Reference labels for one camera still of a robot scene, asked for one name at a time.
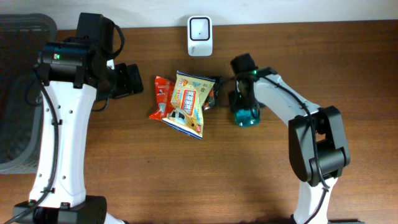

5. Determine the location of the blue mouthwash bottle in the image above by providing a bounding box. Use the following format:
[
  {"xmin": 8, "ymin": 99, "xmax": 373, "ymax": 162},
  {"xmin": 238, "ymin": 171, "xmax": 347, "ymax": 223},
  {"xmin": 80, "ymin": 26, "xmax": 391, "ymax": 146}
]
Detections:
[{"xmin": 233, "ymin": 79, "xmax": 261, "ymax": 128}]

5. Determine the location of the black red snack packet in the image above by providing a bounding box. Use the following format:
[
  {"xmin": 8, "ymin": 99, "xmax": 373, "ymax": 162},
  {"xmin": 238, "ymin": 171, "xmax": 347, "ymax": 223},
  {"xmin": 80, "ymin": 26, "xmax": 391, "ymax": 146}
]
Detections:
[{"xmin": 202, "ymin": 77, "xmax": 223, "ymax": 110}]

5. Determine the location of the red Hacks candy bag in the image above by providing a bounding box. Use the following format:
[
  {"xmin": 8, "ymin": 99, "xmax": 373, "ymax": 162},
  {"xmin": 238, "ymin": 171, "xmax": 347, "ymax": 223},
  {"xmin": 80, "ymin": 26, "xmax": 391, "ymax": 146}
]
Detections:
[{"xmin": 149, "ymin": 76, "xmax": 175, "ymax": 121}]

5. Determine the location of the beige wet wipes pack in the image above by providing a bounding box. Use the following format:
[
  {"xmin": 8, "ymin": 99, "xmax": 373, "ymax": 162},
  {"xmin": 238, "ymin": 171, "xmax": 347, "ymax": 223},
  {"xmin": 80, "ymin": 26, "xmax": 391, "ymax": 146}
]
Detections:
[{"xmin": 162, "ymin": 71, "xmax": 216, "ymax": 139}]

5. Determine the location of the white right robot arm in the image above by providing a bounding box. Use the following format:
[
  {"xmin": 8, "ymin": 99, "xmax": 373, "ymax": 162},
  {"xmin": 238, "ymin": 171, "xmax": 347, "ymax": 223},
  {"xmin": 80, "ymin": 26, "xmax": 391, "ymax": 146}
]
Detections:
[{"xmin": 228, "ymin": 54, "xmax": 351, "ymax": 223}]

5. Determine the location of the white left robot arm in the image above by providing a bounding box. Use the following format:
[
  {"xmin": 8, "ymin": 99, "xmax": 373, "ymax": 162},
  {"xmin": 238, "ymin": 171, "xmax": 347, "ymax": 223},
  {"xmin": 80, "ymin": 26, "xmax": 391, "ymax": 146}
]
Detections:
[{"xmin": 11, "ymin": 12, "xmax": 144, "ymax": 224}]

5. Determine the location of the white barcode scanner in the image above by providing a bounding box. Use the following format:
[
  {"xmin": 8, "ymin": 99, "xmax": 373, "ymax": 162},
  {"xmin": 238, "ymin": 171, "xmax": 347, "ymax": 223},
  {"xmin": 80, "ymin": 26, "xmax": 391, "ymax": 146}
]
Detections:
[{"xmin": 187, "ymin": 16, "xmax": 213, "ymax": 57}]

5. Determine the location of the grey plastic mesh basket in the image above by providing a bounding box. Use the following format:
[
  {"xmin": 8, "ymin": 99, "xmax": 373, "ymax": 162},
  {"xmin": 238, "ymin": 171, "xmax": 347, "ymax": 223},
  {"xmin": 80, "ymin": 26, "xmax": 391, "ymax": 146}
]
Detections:
[{"xmin": 1, "ymin": 13, "xmax": 57, "ymax": 174}]

